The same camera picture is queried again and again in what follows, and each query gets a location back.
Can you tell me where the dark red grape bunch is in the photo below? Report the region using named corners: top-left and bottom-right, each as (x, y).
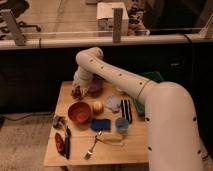
top-left (71, 86), bottom-right (82, 100)

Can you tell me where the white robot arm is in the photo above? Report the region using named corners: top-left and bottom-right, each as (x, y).
top-left (73, 47), bottom-right (204, 171)

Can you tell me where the purple bowl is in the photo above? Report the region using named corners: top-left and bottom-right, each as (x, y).
top-left (88, 75), bottom-right (103, 93)

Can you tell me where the red orange bowl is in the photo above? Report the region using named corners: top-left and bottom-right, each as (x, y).
top-left (68, 102), bottom-right (91, 124)

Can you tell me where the light blue crumpled cloth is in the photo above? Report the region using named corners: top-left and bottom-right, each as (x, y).
top-left (105, 96), bottom-right (120, 113)

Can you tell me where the blue sponge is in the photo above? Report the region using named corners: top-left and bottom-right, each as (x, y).
top-left (90, 119), bottom-right (111, 131)

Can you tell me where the small grey toy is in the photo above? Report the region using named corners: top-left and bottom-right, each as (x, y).
top-left (53, 115), bottom-right (65, 129)

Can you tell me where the black marker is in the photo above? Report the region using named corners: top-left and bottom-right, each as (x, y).
top-left (65, 127), bottom-right (71, 159)

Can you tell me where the black striped item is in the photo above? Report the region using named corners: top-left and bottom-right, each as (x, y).
top-left (121, 99), bottom-right (132, 123)

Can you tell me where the blue small cup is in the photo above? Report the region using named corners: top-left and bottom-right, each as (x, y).
top-left (115, 118), bottom-right (129, 134)

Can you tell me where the red oblong object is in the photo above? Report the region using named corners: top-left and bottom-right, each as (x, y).
top-left (55, 133), bottom-right (64, 154)

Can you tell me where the metal fork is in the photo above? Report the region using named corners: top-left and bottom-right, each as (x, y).
top-left (84, 131), bottom-right (102, 160)

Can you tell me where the green plastic tray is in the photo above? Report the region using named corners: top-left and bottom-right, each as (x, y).
top-left (133, 71), bottom-right (163, 117)

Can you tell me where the white cardboard box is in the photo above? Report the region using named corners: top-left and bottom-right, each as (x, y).
top-left (97, 2), bottom-right (129, 36)

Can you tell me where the office chair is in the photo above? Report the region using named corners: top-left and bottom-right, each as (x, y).
top-left (0, 0), bottom-right (41, 33)

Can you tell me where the cream handled tool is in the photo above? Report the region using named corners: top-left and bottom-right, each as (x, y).
top-left (98, 134), bottom-right (124, 146)

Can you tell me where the grey metal post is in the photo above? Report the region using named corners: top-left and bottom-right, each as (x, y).
top-left (0, 9), bottom-right (26, 46)
top-left (112, 8), bottom-right (123, 43)

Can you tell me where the grey metal post left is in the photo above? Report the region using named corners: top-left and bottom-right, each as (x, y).
top-left (0, 9), bottom-right (26, 46)

